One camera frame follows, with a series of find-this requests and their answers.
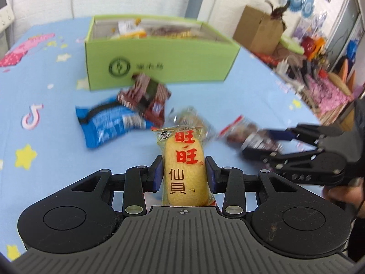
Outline small blue paper fan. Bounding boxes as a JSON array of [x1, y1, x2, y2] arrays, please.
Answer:
[[302, 0, 316, 18]]

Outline blue plastic bag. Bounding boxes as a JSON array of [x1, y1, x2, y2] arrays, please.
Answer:
[[346, 39, 357, 64]]

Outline person's right hand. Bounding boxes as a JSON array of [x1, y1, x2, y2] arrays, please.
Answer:
[[326, 176, 365, 213]]

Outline yellow rice cracker packet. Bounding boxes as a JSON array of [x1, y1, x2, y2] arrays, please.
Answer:
[[152, 126, 217, 207]]

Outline small green box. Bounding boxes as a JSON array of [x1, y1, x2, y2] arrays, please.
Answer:
[[281, 36, 305, 55]]

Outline dark red snack packet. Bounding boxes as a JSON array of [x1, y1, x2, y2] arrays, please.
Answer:
[[118, 74, 172, 120]]

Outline dark dried plant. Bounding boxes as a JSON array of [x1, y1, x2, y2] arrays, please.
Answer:
[[265, 0, 292, 21]]

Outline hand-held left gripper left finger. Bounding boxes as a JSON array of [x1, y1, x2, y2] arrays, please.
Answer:
[[71, 155, 164, 217]]

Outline orange cushions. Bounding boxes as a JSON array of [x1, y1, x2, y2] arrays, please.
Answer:
[[339, 62, 360, 92]]

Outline heap of mixed snack packets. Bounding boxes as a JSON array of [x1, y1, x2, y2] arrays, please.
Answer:
[[147, 25, 203, 40]]

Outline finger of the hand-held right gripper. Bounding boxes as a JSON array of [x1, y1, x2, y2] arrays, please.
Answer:
[[267, 123, 344, 149], [242, 145, 323, 165]]

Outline blue printed sheet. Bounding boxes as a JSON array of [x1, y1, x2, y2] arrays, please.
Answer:
[[0, 16, 321, 263]]

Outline pink patterned cloth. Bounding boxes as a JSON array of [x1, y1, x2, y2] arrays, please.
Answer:
[[306, 76, 352, 115]]

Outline clear red-edged cookie packet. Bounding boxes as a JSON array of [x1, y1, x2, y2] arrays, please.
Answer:
[[218, 116, 284, 152]]

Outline brown cardboard box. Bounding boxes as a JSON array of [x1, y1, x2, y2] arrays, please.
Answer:
[[232, 4, 286, 56]]

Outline clear twisted snack packet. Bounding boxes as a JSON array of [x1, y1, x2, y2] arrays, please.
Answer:
[[168, 107, 216, 142]]

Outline grey pole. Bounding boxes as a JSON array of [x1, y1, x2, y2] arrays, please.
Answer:
[[185, 0, 206, 21]]

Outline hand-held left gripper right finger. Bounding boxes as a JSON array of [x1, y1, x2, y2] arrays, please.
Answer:
[[205, 156, 300, 217]]

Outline red toy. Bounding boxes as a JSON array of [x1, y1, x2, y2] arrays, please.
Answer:
[[302, 37, 316, 52]]

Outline green cardboard box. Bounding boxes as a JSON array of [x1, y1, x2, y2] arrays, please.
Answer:
[[84, 15, 240, 91]]

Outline blue snack packet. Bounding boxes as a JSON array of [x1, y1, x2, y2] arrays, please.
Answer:
[[75, 97, 154, 149]]

